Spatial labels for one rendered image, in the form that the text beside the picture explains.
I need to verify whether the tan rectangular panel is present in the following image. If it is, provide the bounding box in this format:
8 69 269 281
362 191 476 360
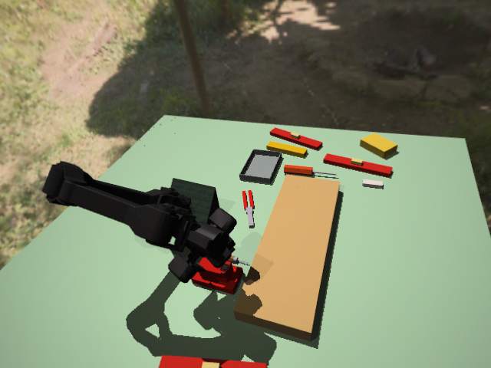
234 174 341 341

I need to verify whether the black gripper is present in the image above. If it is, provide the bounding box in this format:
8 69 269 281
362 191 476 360
168 208 237 283

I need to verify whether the small white rectangular block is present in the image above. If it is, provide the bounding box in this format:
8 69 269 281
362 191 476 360
362 179 383 189

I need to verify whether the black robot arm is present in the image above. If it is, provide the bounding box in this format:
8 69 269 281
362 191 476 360
42 161 236 269

